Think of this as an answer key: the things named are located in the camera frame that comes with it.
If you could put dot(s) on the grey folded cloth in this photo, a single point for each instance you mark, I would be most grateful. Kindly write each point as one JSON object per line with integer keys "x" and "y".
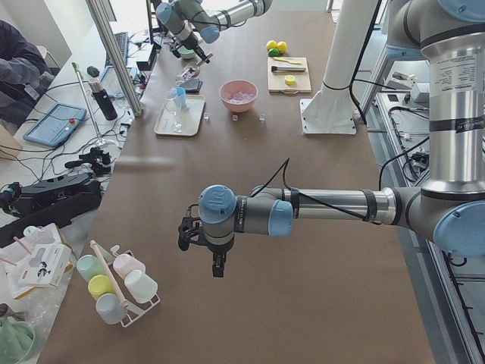
{"x": 192, "y": 86}

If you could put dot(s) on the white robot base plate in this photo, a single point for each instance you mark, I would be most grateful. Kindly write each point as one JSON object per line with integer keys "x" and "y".
{"x": 323, "y": 117}

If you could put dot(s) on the cream serving tray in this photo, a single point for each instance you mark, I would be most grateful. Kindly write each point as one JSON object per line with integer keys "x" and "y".
{"x": 190, "y": 118}

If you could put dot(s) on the steel ice scoop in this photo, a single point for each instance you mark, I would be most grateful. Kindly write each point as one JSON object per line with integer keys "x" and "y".
{"x": 192, "y": 70}

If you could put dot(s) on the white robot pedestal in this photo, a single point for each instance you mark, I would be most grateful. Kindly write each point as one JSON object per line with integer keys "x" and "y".
{"x": 356, "y": 19}

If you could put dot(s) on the blue teach pendant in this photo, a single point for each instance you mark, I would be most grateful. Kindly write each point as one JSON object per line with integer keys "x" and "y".
{"x": 55, "y": 127}

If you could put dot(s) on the black keyboard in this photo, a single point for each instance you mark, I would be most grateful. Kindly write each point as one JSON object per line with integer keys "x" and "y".
{"x": 122, "y": 41}

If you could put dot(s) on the light blue cup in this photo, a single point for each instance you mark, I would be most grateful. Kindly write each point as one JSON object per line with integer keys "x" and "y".
{"x": 179, "y": 94}

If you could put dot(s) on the aluminium frame post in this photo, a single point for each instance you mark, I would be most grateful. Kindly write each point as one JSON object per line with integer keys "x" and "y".
{"x": 100, "y": 19}

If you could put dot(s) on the mint green cup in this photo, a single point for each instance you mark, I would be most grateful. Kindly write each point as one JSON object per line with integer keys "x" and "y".
{"x": 89, "y": 266}

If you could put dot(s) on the yellow plastic knife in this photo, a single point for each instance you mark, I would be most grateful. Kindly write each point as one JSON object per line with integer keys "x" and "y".
{"x": 287, "y": 60}

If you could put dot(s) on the bamboo cutting board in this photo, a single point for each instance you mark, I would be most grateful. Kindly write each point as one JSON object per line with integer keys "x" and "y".
{"x": 276, "y": 81}

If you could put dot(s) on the green bowl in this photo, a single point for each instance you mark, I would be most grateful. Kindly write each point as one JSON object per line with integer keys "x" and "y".
{"x": 186, "y": 53}

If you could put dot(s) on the black water bottle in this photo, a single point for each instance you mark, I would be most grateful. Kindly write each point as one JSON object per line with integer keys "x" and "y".
{"x": 102, "y": 98}

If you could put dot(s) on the pink ribbed bowl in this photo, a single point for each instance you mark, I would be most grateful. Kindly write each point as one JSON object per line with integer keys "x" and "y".
{"x": 237, "y": 85}

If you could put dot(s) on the white wire rack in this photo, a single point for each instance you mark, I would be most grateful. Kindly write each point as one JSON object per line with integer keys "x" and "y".
{"x": 135, "y": 311}

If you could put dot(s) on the whole yellow lemon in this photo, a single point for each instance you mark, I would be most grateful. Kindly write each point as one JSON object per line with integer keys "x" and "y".
{"x": 271, "y": 44}

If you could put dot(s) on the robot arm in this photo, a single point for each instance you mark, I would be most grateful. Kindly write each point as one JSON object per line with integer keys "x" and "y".
{"x": 212, "y": 15}
{"x": 447, "y": 209}

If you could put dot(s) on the white cup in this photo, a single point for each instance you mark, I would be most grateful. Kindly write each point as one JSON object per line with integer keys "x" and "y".
{"x": 140, "y": 286}

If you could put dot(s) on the grey blue cup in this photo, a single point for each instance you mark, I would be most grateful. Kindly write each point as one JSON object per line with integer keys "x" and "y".
{"x": 110, "y": 309}

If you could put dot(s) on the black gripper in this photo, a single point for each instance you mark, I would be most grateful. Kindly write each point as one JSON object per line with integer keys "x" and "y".
{"x": 198, "y": 48}
{"x": 217, "y": 249}

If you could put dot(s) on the half lemon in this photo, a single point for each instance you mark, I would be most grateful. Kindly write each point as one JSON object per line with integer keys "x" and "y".
{"x": 289, "y": 79}

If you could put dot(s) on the yellow cup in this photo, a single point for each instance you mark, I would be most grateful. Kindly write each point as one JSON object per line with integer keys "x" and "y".
{"x": 99, "y": 285}

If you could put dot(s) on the clear wine glass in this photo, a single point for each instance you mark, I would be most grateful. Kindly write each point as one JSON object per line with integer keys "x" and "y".
{"x": 171, "y": 107}

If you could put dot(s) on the pale pink cup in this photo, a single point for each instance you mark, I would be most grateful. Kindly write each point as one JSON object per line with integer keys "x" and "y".
{"x": 125, "y": 264}

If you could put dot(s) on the steel muddler black tip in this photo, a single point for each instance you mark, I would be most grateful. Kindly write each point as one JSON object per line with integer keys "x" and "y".
{"x": 285, "y": 69}

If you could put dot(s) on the clear plastic ice cubes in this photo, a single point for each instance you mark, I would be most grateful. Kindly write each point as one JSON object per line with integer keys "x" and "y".
{"x": 238, "y": 98}

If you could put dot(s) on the person in dark jacket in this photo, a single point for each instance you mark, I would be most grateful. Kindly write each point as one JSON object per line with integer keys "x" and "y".
{"x": 25, "y": 77}

